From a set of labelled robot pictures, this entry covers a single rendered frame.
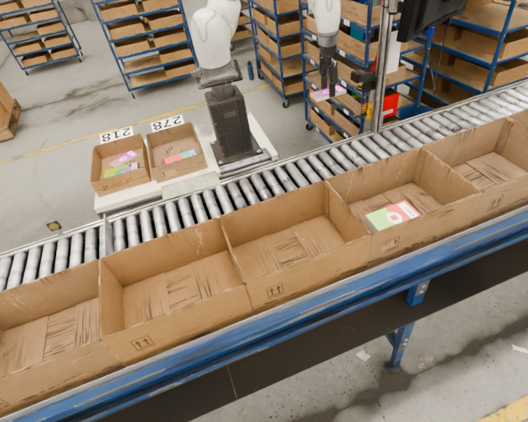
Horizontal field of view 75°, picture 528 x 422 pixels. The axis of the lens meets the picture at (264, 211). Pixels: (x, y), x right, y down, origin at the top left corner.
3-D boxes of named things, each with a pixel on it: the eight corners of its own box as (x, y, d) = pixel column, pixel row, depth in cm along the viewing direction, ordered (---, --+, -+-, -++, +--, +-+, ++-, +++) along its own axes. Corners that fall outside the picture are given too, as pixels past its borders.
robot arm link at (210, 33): (194, 70, 160) (179, 20, 144) (204, 53, 172) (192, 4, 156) (227, 68, 157) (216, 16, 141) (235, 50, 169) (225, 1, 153)
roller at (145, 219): (151, 213, 173) (147, 207, 169) (164, 295, 136) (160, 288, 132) (141, 217, 172) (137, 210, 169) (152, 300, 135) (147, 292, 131)
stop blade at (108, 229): (112, 227, 166) (104, 214, 160) (116, 304, 134) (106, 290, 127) (111, 228, 166) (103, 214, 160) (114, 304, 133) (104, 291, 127)
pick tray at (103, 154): (147, 146, 212) (141, 132, 205) (151, 182, 184) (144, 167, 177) (100, 160, 208) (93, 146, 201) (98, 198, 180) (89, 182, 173)
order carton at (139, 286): (229, 249, 125) (219, 215, 113) (255, 316, 104) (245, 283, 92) (121, 288, 118) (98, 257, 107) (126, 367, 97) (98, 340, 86)
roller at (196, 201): (200, 197, 177) (198, 190, 174) (226, 271, 140) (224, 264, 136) (191, 200, 176) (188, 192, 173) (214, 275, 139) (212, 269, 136)
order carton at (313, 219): (325, 213, 131) (324, 178, 119) (368, 270, 110) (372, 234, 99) (228, 249, 125) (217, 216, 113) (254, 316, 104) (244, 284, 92)
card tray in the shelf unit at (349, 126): (333, 120, 284) (333, 109, 277) (366, 110, 289) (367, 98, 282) (360, 142, 255) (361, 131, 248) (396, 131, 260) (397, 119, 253)
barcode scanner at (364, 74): (347, 89, 178) (350, 69, 171) (366, 86, 181) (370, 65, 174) (354, 94, 173) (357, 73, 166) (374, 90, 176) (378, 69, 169)
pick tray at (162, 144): (196, 135, 214) (191, 120, 207) (209, 167, 186) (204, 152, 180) (151, 148, 210) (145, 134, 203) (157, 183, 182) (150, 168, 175)
